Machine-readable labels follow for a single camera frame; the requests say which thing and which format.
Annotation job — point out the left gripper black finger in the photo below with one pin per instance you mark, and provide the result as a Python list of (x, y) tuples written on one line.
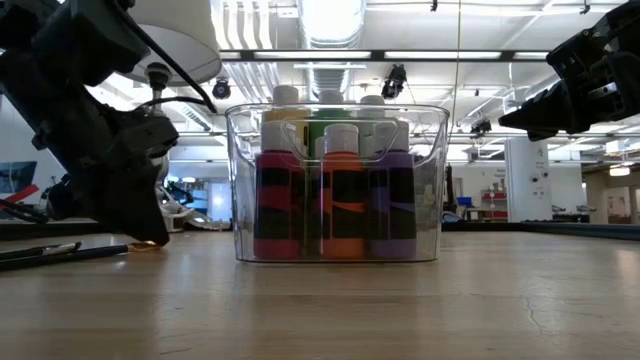
[(132, 205), (75, 200)]

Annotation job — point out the red background bar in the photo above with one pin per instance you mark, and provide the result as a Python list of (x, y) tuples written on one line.
[(20, 195)]

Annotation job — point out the red background shelf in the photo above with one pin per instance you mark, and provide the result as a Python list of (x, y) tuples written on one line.
[(494, 205)]

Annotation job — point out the large white paint bottle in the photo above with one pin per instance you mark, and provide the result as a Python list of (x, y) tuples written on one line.
[(372, 100)]

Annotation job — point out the small magenta paint bottle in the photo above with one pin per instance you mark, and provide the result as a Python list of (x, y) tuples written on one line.
[(279, 200)]

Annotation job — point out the large yellow paint bottle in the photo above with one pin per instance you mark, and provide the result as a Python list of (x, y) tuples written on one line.
[(285, 95)]

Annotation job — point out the small bright orange paint bottle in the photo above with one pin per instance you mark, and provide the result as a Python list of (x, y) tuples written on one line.
[(344, 210)]

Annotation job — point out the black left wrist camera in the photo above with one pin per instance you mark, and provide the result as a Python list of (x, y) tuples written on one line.
[(90, 40)]

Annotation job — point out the dark background monitor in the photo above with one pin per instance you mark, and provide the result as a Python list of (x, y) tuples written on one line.
[(15, 175)]

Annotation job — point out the white cylindrical column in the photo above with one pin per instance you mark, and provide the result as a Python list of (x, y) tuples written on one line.
[(527, 175)]

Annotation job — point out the paintbrush orange bristles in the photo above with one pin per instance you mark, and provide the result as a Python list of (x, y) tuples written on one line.
[(65, 257)]

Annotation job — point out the small purple paint bottle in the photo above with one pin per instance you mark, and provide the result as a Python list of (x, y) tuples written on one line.
[(392, 210)]

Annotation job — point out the clear plastic bin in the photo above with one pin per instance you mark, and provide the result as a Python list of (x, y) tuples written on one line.
[(242, 250)]

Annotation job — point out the large green paint bottle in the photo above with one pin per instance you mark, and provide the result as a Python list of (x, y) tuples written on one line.
[(331, 97)]

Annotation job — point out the table lamp white shade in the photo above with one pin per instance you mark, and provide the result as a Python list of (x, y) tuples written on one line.
[(195, 35)]

